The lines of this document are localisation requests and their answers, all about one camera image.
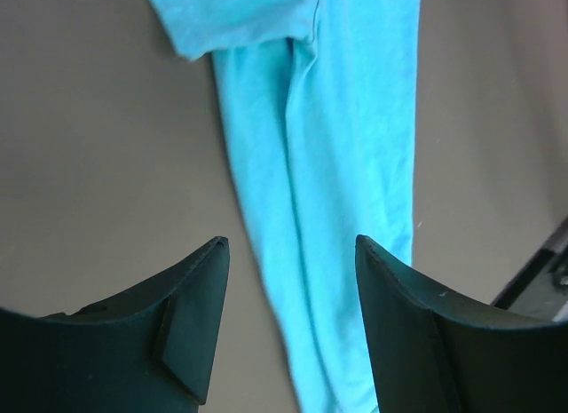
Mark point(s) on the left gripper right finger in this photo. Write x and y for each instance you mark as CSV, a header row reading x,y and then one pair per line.
x,y
433,349

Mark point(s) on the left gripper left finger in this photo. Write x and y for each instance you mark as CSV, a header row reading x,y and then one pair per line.
x,y
149,348

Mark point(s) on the bright cyan t shirt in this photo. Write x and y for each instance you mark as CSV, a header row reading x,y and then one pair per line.
x,y
317,99

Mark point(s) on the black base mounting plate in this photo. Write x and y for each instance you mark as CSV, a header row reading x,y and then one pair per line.
x,y
539,289

